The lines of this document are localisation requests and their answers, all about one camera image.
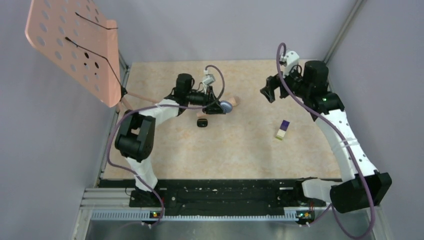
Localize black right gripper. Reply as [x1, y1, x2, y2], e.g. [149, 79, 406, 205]
[260, 63, 310, 104]

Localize purple and green toy blocks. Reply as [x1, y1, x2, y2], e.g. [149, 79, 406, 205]
[275, 120, 290, 140]

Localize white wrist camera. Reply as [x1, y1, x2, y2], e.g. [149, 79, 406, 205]
[279, 50, 300, 77]
[202, 69, 216, 87]

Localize aluminium frame rail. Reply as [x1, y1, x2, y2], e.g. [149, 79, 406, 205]
[71, 187, 394, 240]

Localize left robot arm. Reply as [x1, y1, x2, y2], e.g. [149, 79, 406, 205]
[114, 73, 233, 207]

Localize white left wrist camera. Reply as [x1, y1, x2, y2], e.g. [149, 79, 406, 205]
[202, 69, 216, 87]

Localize pink perforated board stand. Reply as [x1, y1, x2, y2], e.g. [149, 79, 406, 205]
[25, 0, 157, 110]

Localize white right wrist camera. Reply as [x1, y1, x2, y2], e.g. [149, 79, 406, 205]
[279, 50, 300, 77]

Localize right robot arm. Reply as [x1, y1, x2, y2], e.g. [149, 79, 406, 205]
[260, 60, 393, 214]

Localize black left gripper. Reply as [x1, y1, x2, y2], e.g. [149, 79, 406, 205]
[186, 85, 227, 115]

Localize grey-blue oval case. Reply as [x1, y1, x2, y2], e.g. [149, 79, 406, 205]
[219, 100, 233, 114]

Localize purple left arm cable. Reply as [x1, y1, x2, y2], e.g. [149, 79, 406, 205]
[105, 64, 226, 229]

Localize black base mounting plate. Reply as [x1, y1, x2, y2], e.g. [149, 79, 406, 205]
[98, 179, 327, 218]

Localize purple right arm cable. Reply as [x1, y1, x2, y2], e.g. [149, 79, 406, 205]
[275, 42, 377, 240]

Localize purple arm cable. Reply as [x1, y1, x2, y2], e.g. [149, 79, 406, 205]
[275, 42, 377, 240]
[105, 64, 226, 229]

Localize black earbud charging case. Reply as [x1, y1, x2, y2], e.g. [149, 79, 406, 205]
[196, 118, 209, 128]

